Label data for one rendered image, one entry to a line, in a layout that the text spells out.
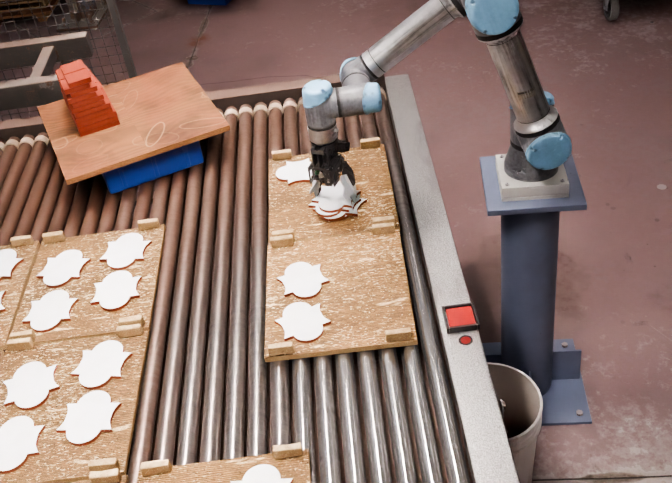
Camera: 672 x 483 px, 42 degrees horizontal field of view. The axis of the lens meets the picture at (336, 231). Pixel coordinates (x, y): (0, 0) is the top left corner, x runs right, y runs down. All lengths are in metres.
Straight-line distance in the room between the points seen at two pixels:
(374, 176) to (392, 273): 0.43
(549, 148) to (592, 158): 1.94
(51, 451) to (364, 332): 0.72
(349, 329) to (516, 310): 0.88
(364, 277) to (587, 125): 2.47
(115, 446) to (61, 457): 0.11
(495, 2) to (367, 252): 0.69
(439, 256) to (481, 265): 1.37
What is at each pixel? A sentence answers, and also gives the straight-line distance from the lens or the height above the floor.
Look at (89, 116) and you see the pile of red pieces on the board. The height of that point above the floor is 1.10.
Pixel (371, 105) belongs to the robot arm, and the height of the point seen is 1.27.
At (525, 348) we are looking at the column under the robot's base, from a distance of 2.88.
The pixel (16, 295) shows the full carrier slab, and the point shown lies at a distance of 2.40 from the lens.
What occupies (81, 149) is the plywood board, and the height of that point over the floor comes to 1.04.
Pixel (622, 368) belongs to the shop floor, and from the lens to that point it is 3.21.
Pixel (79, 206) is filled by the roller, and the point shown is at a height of 0.92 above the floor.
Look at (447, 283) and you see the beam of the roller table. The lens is 2.14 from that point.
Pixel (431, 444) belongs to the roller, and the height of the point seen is 0.92.
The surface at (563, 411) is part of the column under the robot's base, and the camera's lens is 3.04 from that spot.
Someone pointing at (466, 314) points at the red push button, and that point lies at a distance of 2.03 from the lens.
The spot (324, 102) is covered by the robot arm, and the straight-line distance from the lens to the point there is 2.14.
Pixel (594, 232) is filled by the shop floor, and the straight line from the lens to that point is 3.76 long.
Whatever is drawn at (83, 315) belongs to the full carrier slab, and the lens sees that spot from 2.25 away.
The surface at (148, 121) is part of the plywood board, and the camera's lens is 2.75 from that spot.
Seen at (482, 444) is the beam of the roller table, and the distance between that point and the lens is 1.81.
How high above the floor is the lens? 2.35
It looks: 38 degrees down
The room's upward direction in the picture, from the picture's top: 9 degrees counter-clockwise
